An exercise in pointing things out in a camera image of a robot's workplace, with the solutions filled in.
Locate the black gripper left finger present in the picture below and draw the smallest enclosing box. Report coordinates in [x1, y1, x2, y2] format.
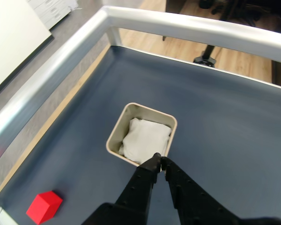
[112, 152, 162, 225]

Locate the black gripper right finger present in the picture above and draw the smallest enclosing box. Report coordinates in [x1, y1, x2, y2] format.
[161, 156, 241, 225]

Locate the red cube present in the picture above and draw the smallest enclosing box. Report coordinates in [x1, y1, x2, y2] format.
[25, 191, 63, 225]

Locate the beige square box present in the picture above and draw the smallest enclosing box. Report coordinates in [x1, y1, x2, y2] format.
[106, 102, 178, 167]

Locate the white crumpled cloth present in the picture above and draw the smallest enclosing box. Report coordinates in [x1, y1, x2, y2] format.
[118, 118, 172, 165]

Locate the white drawer unit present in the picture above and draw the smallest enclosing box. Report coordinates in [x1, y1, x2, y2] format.
[27, 0, 79, 30]

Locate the white panel with black base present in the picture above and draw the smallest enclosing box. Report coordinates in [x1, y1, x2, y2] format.
[0, 0, 54, 97]

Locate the black office chair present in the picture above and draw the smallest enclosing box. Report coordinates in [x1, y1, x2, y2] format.
[199, 0, 281, 36]

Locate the black pedestal stand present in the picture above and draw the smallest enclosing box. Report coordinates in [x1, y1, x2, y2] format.
[193, 44, 217, 68]

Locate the aluminium frame rail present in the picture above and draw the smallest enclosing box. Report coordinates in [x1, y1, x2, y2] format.
[0, 6, 281, 172]

